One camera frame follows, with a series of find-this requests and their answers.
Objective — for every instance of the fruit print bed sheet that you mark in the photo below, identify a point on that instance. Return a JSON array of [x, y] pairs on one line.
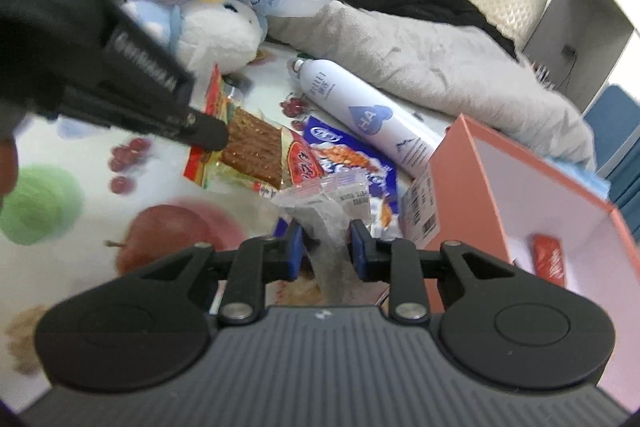
[[75, 227]]

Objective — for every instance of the white spray bottle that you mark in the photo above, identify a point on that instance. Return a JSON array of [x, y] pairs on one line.
[[360, 107]]

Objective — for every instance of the grey blanket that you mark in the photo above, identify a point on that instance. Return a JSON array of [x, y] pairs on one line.
[[450, 72]]

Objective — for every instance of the small red snack packet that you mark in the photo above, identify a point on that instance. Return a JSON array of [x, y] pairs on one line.
[[547, 257]]

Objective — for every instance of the blue snack packet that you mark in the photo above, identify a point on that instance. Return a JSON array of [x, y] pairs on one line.
[[350, 162]]

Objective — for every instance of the white and blue plush toy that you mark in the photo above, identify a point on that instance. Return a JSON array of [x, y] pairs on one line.
[[210, 37]]

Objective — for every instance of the black wall plug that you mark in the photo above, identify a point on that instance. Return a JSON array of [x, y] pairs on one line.
[[567, 52]]

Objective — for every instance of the blue drawer unit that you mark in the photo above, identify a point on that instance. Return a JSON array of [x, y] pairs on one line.
[[627, 192]]

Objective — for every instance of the red spicy strip packet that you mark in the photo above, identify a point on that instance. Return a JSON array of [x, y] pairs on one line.
[[255, 142]]

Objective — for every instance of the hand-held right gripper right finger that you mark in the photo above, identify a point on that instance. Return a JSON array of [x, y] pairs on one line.
[[357, 252]]

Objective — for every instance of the clear plastic snack packet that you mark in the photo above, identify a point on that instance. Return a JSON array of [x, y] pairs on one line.
[[325, 232]]

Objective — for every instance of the light blue cloth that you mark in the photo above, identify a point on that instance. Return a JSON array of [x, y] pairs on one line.
[[585, 179]]

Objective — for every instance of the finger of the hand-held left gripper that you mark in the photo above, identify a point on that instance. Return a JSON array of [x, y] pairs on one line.
[[200, 132]]

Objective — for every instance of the white open cabinet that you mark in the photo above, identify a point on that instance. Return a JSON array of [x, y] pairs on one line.
[[565, 22]]

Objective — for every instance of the orange cardboard box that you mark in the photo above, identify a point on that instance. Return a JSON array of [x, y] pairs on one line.
[[460, 187]]

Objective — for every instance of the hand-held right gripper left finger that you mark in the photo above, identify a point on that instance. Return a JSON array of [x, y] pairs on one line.
[[295, 252]]

